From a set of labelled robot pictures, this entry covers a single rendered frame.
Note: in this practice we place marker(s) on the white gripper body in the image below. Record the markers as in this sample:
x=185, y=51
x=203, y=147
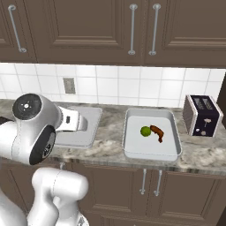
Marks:
x=82, y=123

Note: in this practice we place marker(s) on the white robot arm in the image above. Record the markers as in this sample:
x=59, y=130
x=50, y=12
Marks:
x=26, y=138

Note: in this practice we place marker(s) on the green lime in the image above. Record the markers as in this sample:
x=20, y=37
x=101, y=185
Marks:
x=145, y=131

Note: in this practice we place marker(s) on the brown chicken drumstick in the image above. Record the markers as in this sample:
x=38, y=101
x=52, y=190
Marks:
x=157, y=131

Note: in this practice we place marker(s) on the brown base cupboard door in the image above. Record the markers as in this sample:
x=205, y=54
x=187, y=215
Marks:
x=191, y=200
x=17, y=179
x=117, y=194

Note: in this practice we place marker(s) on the black and white toaster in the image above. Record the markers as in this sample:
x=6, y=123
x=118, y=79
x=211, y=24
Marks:
x=203, y=120

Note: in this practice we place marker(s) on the brown tall cupboard side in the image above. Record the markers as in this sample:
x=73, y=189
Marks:
x=222, y=103

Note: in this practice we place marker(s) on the grey wall outlet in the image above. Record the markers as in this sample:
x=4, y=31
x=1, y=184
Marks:
x=69, y=85

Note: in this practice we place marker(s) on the brown wall cupboard door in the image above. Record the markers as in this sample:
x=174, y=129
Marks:
x=191, y=29
x=9, y=29
x=85, y=29

